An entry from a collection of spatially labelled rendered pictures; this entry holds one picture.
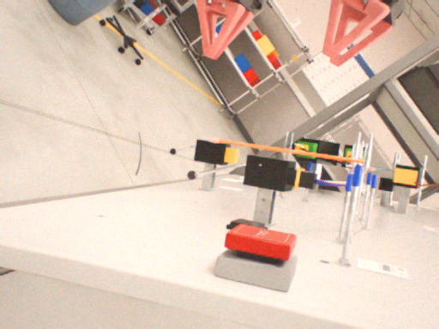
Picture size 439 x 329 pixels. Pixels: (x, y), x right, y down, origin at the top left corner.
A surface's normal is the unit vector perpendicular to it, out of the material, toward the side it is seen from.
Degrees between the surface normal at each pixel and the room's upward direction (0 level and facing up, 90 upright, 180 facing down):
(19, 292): 0
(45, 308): 0
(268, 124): 90
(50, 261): 90
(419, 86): 90
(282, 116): 90
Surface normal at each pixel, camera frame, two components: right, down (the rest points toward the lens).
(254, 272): -0.25, 0.01
